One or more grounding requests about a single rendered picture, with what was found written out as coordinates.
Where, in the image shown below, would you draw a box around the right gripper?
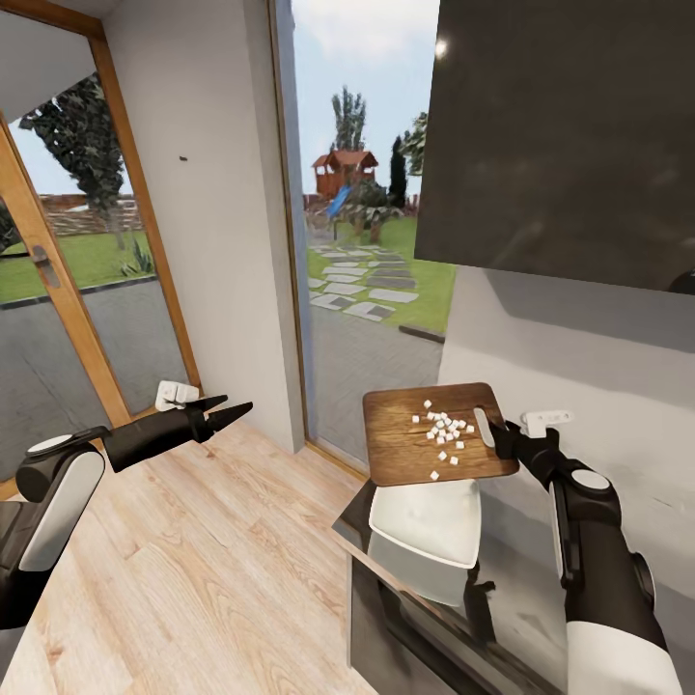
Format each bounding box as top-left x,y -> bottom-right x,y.
488,421 -> 560,474

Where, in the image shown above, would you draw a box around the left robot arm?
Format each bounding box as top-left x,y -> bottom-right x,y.
0,380 -> 253,686

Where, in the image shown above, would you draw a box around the cutting board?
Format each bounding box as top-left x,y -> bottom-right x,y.
362,382 -> 520,487

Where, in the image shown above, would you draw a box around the bowl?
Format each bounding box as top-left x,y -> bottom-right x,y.
369,480 -> 482,569

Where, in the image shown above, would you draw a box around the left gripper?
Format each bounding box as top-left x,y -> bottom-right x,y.
133,395 -> 253,459

